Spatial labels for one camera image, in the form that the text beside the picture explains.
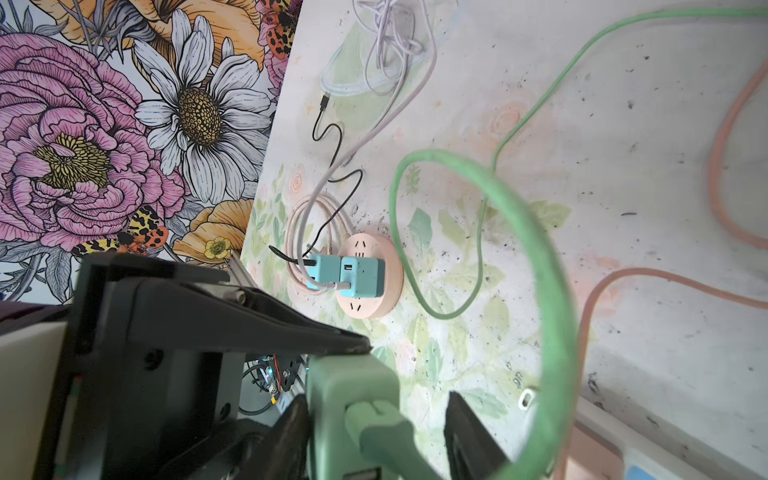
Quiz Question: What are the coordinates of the pink charger plug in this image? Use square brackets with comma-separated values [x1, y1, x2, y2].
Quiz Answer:
[553, 423, 624, 480]

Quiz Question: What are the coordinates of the teal charger with black cable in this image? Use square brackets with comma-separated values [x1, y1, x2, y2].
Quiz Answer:
[305, 254, 342, 291]

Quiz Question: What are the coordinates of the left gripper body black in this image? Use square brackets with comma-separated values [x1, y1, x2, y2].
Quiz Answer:
[33, 254, 371, 479]

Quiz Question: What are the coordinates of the black usb cable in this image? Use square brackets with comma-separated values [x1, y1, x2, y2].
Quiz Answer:
[268, 92, 365, 266]

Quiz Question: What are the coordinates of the round pink power socket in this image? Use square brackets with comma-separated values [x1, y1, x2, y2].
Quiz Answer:
[335, 233, 404, 319]

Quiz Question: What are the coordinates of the green charger plug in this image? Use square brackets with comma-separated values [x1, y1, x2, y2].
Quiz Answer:
[306, 354, 440, 479]

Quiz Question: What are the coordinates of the green multi-head usb cable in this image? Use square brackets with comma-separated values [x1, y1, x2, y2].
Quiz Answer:
[386, 5, 768, 480]

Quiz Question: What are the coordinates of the white usb cable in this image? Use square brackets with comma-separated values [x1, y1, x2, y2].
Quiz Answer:
[293, 0, 440, 295]

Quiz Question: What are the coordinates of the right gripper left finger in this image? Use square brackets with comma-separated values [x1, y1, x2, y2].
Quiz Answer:
[251, 395, 311, 479]

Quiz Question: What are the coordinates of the teal charger with white cable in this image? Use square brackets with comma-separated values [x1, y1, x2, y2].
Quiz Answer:
[339, 256, 386, 299]

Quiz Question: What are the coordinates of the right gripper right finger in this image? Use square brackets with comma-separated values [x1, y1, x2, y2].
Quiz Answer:
[444, 391, 508, 480]

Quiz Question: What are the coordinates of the pink multi-head usb cable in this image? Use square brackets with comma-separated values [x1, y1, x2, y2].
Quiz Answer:
[551, 59, 768, 480]

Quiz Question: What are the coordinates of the pink socket power cord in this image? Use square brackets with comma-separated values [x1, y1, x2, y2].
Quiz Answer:
[281, 191, 356, 295]

